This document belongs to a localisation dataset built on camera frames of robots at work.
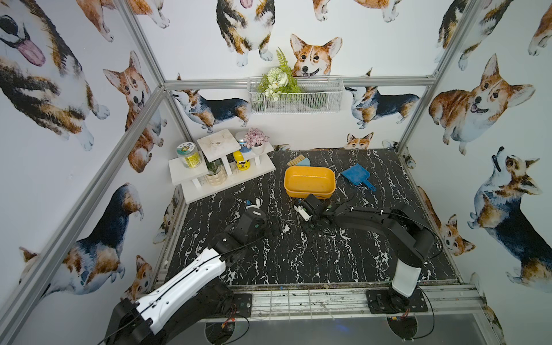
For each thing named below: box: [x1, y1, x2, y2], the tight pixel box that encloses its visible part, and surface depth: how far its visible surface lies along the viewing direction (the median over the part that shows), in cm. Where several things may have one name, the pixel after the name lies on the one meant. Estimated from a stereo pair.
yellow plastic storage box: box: [283, 165, 337, 200], surface depth 109 cm
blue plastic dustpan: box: [340, 163, 377, 192], surface depth 113 cm
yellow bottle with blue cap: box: [232, 139, 252, 172], surface depth 103 cm
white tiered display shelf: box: [168, 128, 276, 205], surface depth 105 cm
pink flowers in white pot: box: [243, 127, 270, 156], surface depth 95 cm
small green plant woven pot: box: [205, 159, 228, 187], surface depth 106 cm
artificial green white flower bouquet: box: [256, 46, 301, 103], surface depth 82 cm
